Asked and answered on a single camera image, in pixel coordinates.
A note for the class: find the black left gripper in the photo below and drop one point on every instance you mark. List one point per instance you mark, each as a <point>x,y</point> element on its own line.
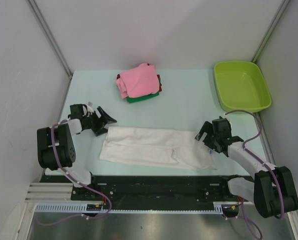
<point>105,118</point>

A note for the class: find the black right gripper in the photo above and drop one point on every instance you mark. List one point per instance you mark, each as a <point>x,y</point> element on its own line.
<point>208,128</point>

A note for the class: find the white t shirt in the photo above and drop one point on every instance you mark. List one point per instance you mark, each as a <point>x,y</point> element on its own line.
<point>166,148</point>

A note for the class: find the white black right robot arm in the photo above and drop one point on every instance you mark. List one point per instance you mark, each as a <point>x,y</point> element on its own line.
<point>271,190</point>

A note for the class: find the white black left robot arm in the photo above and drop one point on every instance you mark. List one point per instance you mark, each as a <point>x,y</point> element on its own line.
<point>55,147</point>

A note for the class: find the green folded t shirt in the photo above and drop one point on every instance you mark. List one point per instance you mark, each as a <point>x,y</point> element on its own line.
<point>142,98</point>

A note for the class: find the lime green plastic basin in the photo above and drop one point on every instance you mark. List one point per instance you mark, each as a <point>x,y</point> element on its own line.
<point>240,85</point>

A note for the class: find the pink folded t shirt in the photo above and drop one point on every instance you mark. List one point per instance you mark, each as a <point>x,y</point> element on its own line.
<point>139,81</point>

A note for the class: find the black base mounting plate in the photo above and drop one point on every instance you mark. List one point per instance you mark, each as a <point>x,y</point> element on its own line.
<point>163,192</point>

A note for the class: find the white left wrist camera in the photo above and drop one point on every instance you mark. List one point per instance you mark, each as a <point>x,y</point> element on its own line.
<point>87,109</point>

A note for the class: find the aluminium frame rail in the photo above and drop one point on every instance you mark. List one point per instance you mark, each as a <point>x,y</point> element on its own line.
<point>49,192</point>

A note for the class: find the white slotted cable duct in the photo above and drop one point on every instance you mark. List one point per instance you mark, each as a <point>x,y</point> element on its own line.
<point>212,208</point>

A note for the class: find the grey aluminium corner post left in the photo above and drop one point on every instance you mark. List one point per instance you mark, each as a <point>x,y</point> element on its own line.
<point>37,13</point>

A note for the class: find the grey aluminium corner post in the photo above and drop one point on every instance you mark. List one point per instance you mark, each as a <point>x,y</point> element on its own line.
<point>37,13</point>
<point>285,4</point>

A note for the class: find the grey aluminium corner post right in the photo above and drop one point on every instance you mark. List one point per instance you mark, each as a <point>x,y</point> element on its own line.
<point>285,4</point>

